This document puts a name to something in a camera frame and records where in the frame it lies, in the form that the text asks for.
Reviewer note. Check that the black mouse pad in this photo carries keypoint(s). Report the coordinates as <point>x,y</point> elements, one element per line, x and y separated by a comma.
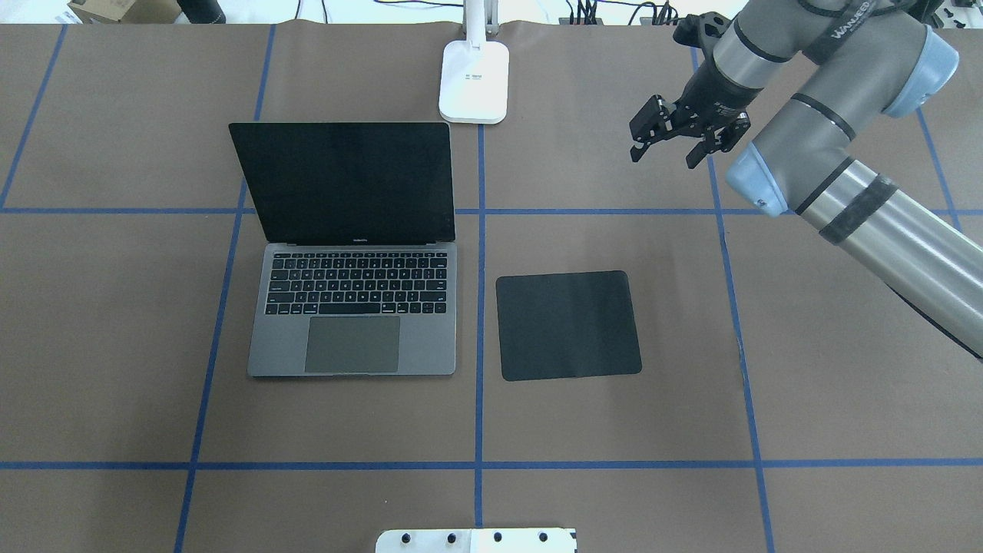
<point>566,326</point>

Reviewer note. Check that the grey laptop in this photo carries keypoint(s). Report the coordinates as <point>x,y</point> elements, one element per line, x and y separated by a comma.
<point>359,274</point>

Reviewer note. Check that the brown cardboard box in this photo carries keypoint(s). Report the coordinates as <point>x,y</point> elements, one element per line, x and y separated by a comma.
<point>125,12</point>

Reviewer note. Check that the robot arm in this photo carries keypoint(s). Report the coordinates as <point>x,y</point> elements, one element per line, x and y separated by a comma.
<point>872,58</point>

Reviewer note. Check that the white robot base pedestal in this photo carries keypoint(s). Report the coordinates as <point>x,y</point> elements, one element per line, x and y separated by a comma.
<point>478,540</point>

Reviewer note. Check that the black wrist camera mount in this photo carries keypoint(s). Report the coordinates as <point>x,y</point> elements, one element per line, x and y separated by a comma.
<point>702,31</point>

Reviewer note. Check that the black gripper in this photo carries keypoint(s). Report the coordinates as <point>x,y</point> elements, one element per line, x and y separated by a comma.
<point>707,95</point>

